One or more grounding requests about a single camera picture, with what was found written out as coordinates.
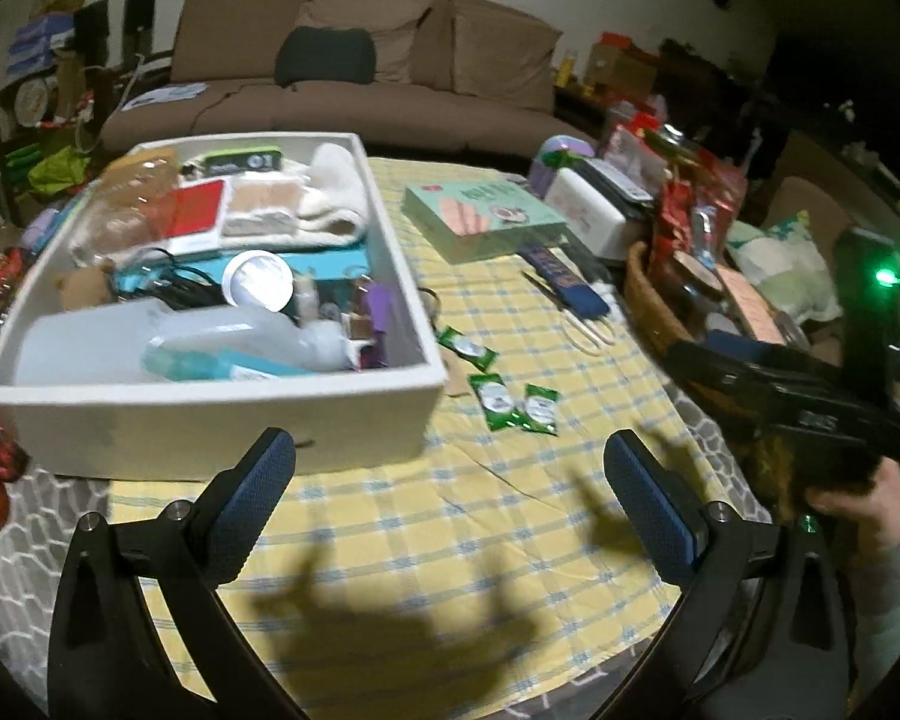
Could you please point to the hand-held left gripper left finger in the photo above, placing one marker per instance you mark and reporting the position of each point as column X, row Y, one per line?
column 259, row 495

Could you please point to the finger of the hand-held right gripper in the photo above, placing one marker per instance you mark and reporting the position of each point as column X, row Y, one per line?
column 712, row 367

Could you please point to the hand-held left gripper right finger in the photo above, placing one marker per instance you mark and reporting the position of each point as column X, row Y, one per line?
column 652, row 502

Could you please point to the white storage box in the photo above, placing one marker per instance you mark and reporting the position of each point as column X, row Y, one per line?
column 217, row 420

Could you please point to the mint green biscuit box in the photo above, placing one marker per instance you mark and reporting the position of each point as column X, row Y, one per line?
column 487, row 221

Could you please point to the person's right forearm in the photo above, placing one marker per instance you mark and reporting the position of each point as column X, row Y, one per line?
column 896, row 600

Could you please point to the person's right hand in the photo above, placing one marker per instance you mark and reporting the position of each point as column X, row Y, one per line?
column 862, row 502

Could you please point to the pink paper sheet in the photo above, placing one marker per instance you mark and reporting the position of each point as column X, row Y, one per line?
column 750, row 307

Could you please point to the wicker basket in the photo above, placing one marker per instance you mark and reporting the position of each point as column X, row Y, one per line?
column 656, row 307

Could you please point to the brown lidded jar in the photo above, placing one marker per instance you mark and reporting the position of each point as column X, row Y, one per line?
column 696, row 274

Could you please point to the floral cushion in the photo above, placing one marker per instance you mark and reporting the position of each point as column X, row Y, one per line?
column 787, row 270

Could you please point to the teal bottle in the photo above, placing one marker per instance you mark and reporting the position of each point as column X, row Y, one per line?
column 217, row 366

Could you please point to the green snack packet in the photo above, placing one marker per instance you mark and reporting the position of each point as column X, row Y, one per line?
column 540, row 409
column 463, row 345
column 493, row 399

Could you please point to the red wrapped packets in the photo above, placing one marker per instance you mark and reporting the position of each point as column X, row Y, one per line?
column 679, row 214

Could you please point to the clear plastic bag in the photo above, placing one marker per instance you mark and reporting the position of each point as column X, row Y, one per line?
column 195, row 334

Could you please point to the yellow checked tablecloth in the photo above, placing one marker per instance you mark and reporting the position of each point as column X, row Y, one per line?
column 435, row 540

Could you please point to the white appliance box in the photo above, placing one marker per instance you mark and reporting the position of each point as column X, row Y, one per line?
column 592, row 210

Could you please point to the round white lid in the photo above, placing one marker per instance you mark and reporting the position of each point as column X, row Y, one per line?
column 259, row 281

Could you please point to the brown paper tag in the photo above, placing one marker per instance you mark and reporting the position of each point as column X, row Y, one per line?
column 457, row 377

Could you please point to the teal flat box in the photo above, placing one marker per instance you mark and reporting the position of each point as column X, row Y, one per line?
column 322, row 266

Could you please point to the grey patterned table mat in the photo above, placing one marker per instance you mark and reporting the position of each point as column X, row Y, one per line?
column 22, row 555

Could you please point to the purple round container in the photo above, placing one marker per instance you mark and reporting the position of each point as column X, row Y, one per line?
column 562, row 157

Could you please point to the small brown teddy bear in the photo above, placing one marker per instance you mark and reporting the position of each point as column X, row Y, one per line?
column 82, row 286

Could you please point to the beige wrapped pack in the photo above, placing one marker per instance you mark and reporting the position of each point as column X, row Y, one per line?
column 262, row 210

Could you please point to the red card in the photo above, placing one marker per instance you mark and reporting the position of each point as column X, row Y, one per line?
column 195, row 214

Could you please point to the white rolled towel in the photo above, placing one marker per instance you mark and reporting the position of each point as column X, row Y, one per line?
column 334, row 191

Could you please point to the cardboard box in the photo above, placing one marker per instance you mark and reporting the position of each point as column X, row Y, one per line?
column 622, row 67

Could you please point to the green and black device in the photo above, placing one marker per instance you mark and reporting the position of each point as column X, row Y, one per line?
column 244, row 161

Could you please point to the pale purple pack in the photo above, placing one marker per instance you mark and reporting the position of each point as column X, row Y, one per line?
column 41, row 229

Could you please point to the green plastic bag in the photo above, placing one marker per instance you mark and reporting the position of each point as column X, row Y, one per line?
column 60, row 169

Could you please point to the brown sofa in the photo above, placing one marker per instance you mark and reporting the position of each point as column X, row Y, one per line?
column 330, row 112

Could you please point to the papers on sofa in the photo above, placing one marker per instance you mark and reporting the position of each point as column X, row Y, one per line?
column 165, row 95

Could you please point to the dark cushion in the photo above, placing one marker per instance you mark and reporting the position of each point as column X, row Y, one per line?
column 326, row 56

